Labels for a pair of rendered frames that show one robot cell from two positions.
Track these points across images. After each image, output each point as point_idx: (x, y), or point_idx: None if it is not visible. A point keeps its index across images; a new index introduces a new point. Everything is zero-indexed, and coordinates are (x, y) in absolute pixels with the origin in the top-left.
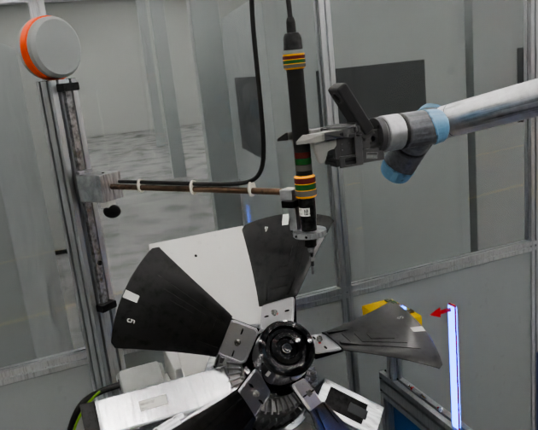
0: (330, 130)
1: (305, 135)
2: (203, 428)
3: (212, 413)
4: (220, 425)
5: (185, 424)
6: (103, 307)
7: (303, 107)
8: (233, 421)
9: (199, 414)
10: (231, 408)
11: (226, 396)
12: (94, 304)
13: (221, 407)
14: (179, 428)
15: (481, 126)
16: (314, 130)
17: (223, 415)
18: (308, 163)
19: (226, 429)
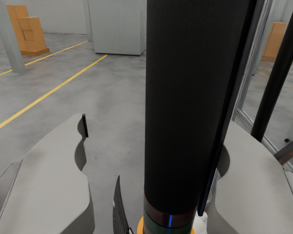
0: (34, 211)
1: (71, 116)
2: (120, 207)
3: (122, 210)
4: (121, 219)
5: (120, 194)
6: None
7: (147, 31)
8: (124, 230)
9: (121, 201)
10: (124, 225)
11: (125, 218)
12: None
13: (123, 216)
14: (119, 191)
15: None
16: (213, 204)
17: (123, 219)
18: (143, 217)
19: (122, 225)
